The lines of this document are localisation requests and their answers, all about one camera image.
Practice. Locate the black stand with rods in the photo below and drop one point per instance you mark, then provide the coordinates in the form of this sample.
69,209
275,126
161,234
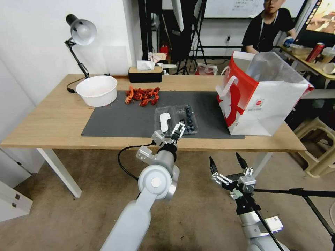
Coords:
308,201

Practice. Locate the white cabinet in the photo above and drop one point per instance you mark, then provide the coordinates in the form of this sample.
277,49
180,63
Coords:
13,201

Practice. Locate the white paper cup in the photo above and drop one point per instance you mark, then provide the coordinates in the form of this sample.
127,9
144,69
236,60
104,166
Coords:
329,68

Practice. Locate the red crayfish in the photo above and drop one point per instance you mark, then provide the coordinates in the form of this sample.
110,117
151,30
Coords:
155,92
147,102
140,94
129,94

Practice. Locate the white board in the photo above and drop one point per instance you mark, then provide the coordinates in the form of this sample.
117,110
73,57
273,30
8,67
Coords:
230,7

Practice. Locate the dark grey table mat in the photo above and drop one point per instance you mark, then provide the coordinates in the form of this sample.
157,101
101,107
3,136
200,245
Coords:
123,120

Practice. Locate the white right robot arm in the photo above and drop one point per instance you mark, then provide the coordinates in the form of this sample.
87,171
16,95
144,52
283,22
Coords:
255,230

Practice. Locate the beige plastic stool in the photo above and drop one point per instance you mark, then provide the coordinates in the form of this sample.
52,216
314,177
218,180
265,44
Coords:
319,146

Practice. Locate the white tissue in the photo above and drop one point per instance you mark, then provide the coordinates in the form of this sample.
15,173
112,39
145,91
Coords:
145,64

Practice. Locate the white round bowl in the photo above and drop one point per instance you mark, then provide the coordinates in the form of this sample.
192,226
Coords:
96,90

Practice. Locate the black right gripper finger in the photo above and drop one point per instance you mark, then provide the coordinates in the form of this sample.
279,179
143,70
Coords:
215,167
243,162

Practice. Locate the red and white takeout bag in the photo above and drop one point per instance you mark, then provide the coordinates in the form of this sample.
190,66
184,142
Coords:
259,104

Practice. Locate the wooden table with white legs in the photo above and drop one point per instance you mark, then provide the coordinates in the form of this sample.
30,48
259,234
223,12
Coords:
57,123

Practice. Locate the yellow side table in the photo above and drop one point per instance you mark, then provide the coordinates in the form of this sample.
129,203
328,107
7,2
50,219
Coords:
306,62

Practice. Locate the red drink can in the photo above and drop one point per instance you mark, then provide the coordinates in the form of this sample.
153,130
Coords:
314,52

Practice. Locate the clear takeout container with blueberries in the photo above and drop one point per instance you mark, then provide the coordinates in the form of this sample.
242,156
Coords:
167,120

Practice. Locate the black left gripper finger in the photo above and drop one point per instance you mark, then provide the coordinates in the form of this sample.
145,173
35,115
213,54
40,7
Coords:
182,129
176,128

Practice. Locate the grey desk lamp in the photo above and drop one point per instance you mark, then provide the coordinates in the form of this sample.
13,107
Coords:
82,32

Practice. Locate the small red and white bag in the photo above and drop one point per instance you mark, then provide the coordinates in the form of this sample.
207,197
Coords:
206,69

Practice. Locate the black framed monitor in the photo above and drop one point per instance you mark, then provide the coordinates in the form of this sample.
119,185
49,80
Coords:
320,18

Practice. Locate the person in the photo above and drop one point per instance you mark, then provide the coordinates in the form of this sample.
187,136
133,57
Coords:
269,28

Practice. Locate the clear plastic drink cup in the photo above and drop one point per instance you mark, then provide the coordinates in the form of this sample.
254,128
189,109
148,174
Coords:
328,55

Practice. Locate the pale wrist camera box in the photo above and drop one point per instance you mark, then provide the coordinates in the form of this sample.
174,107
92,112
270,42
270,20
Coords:
247,183
159,137

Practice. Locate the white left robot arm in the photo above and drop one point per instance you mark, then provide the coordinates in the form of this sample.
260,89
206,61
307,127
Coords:
146,209

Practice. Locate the black tissue box wooden lid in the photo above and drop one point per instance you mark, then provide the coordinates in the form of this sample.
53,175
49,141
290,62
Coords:
145,75

